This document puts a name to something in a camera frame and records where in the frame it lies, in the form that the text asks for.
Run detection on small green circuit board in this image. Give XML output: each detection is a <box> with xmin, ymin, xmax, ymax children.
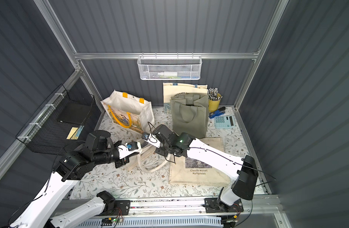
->
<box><xmin>100</xmin><ymin>217</ymin><xmax>120</xmax><ymax>228</ymax></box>

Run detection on floral table mat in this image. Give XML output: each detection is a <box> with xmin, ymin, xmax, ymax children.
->
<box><xmin>70</xmin><ymin>107</ymin><xmax>250</xmax><ymax>200</ymax></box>

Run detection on yellow pen holder cup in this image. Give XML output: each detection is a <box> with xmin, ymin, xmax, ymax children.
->
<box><xmin>207</xmin><ymin>88</ymin><xmax>222</xmax><ymax>113</ymax></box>

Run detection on cream canvas bag painting print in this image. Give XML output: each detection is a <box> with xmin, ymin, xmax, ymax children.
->
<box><xmin>168</xmin><ymin>137</ymin><xmax>231</xmax><ymax>187</ymax></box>

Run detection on olive green tote bag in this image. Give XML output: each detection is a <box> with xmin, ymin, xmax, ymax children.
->
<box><xmin>170</xmin><ymin>93</ymin><xmax>209</xmax><ymax>139</ymax></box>

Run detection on white wire mesh basket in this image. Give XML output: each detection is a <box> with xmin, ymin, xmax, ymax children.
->
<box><xmin>137</xmin><ymin>55</ymin><xmax>203</xmax><ymax>80</ymax></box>

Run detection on black wire wall basket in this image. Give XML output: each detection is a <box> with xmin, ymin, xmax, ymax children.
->
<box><xmin>16</xmin><ymin>81</ymin><xmax>101</xmax><ymax>155</ymax></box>

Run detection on blue stapler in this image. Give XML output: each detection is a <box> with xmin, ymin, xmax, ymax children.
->
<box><xmin>209</xmin><ymin>106</ymin><xmax>226</xmax><ymax>119</ymax></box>

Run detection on cream tote bag black lettering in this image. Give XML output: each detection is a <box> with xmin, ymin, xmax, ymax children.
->
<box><xmin>163</xmin><ymin>83</ymin><xmax>208</xmax><ymax>104</ymax></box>

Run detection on cream canvas bag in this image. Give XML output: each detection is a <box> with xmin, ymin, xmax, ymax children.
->
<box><xmin>124</xmin><ymin>145</ymin><xmax>172</xmax><ymax>173</ymax></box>

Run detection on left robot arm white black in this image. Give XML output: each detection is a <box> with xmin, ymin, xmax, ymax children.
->
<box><xmin>8</xmin><ymin>130</ymin><xmax>138</xmax><ymax>228</ymax></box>

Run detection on black notebook in basket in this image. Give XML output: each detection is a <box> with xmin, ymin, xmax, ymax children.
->
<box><xmin>57</xmin><ymin>103</ymin><xmax>91</xmax><ymax>124</ymax></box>

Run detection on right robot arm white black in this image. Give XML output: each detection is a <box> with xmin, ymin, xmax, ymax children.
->
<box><xmin>148</xmin><ymin>124</ymin><xmax>259</xmax><ymax>206</ymax></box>

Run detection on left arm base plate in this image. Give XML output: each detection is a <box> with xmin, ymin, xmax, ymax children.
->
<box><xmin>108</xmin><ymin>200</ymin><xmax>131</xmax><ymax>216</ymax></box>

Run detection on yellow sticky note pad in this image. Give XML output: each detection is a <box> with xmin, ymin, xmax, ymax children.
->
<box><xmin>66</xmin><ymin>127</ymin><xmax>79</xmax><ymax>140</ymax></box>

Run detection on white tote bag yellow handles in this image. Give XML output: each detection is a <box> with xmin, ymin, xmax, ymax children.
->
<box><xmin>101</xmin><ymin>90</ymin><xmax>154</xmax><ymax>134</ymax></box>

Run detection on white bottle in basket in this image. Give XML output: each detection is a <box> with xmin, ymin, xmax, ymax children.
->
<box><xmin>157</xmin><ymin>72</ymin><xmax>178</xmax><ymax>78</ymax></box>

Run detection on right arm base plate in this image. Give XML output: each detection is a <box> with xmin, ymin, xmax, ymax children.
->
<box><xmin>202</xmin><ymin>198</ymin><xmax>244</xmax><ymax>214</ymax></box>

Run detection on light blue calculator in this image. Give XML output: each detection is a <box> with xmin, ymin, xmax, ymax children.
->
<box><xmin>215</xmin><ymin>115</ymin><xmax>236</xmax><ymax>129</ymax></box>

